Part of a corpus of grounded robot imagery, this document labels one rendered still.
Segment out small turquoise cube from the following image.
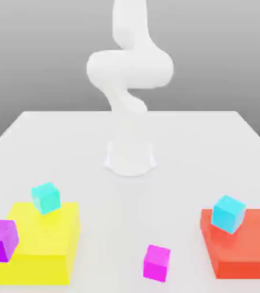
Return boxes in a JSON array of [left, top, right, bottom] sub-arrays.
[[30, 181, 62, 216]]

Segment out small sky blue cube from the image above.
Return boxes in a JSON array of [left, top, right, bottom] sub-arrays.
[[211, 195, 247, 235]]

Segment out small magenta cube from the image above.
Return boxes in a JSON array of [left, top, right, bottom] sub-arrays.
[[143, 244, 171, 283]]

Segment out large yellow box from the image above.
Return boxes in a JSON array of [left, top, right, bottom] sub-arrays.
[[0, 201, 81, 286]]

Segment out large orange box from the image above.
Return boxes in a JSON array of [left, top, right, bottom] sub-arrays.
[[200, 208, 260, 279]]

